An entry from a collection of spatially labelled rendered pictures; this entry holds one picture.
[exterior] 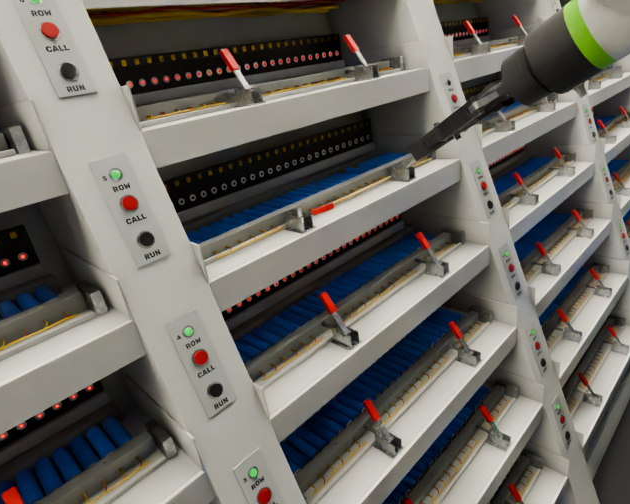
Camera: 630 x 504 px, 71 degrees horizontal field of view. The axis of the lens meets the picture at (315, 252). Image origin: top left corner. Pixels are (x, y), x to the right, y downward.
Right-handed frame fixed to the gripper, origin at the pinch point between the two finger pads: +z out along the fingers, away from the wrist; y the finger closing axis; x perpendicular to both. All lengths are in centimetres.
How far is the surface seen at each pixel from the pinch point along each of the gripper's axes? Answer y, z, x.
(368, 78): -1.3, 3.7, 15.4
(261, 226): -31.4, 10.5, 0.1
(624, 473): 38, 23, -96
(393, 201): -7.2, 7.3, -5.7
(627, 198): 107, 15, -42
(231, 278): -41.5, 6.8, -4.9
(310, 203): -21.1, 10.5, 0.3
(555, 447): 16, 21, -72
